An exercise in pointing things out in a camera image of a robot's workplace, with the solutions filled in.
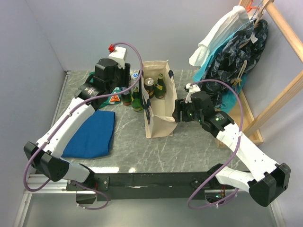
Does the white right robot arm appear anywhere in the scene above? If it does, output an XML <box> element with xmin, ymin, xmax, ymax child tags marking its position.
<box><xmin>172</xmin><ymin>91</ymin><xmax>291</xmax><ymax>207</ymax></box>

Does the aluminium frame rail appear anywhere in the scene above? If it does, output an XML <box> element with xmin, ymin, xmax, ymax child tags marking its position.
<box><xmin>13</xmin><ymin>70</ymin><xmax>95</xmax><ymax>227</ymax></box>

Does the silver top beverage can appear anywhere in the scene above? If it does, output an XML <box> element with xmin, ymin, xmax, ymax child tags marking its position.
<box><xmin>144</xmin><ymin>78</ymin><xmax>154</xmax><ymax>99</ymax></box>

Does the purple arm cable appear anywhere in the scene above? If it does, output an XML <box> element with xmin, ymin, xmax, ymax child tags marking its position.
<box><xmin>23</xmin><ymin>42</ymin><xmax>143</xmax><ymax>210</ymax></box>
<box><xmin>187</xmin><ymin>79</ymin><xmax>244</xmax><ymax>210</ymax></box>

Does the folded green t-shirt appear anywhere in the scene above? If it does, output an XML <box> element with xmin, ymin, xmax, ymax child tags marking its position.
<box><xmin>87</xmin><ymin>70</ymin><xmax>124</xmax><ymax>110</ymax></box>

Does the red cap cola bottle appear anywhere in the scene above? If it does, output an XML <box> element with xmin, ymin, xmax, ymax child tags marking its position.
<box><xmin>121</xmin><ymin>87</ymin><xmax>131</xmax><ymax>106</ymax></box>

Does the beige canvas tote bag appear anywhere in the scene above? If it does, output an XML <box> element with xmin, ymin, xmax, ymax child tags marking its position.
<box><xmin>139</xmin><ymin>61</ymin><xmax>177</xmax><ymax>139</ymax></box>

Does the folded blue cloth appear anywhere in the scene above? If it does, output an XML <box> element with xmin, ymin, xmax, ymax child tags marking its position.
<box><xmin>62</xmin><ymin>110</ymin><xmax>116</xmax><ymax>159</ymax></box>

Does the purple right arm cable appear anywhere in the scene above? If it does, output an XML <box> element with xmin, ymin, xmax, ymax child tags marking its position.
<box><xmin>187</xmin><ymin>79</ymin><xmax>244</xmax><ymax>210</ymax></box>

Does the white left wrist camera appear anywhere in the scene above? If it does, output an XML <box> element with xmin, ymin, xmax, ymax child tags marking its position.
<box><xmin>108</xmin><ymin>44</ymin><xmax>127</xmax><ymax>69</ymax></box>

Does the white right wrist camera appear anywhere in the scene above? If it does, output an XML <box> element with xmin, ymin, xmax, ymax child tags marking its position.
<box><xmin>185</xmin><ymin>83</ymin><xmax>201</xmax><ymax>104</ymax></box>

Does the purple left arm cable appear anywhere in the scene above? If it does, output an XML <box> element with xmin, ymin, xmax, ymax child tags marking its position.
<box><xmin>23</xmin><ymin>42</ymin><xmax>143</xmax><ymax>210</ymax></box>

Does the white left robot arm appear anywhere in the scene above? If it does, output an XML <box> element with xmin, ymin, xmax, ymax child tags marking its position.
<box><xmin>24</xmin><ymin>57</ymin><xmax>130</xmax><ymax>190</ymax></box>

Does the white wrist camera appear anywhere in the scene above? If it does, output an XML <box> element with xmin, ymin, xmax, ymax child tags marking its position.
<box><xmin>185</xmin><ymin>83</ymin><xmax>201</xmax><ymax>104</ymax></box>
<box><xmin>108</xmin><ymin>44</ymin><xmax>127</xmax><ymax>69</ymax></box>

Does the wooden clothes rack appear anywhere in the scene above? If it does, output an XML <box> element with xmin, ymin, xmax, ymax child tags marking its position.
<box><xmin>231</xmin><ymin>0</ymin><xmax>303</xmax><ymax>149</ymax></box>

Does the white hanging shirt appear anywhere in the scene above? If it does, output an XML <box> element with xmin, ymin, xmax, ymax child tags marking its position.
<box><xmin>189</xmin><ymin>5</ymin><xmax>249</xmax><ymax>67</ymax></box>

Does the green glass bottle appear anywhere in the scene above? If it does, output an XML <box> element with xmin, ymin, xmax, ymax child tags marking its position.
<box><xmin>154</xmin><ymin>73</ymin><xmax>166</xmax><ymax>99</ymax></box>
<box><xmin>131</xmin><ymin>87</ymin><xmax>143</xmax><ymax>112</ymax></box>

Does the blue cap water bottle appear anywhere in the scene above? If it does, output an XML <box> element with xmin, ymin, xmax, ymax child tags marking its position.
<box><xmin>130</xmin><ymin>73</ymin><xmax>139</xmax><ymax>94</ymax></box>

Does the orange plastic hanger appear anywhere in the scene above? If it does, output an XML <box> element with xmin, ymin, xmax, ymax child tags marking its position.
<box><xmin>245</xmin><ymin>0</ymin><xmax>258</xmax><ymax>13</ymax></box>

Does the dark patterned hanging shirt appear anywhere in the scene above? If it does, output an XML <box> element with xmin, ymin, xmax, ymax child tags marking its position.
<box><xmin>193</xmin><ymin>19</ymin><xmax>269</xmax><ymax>94</ymax></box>

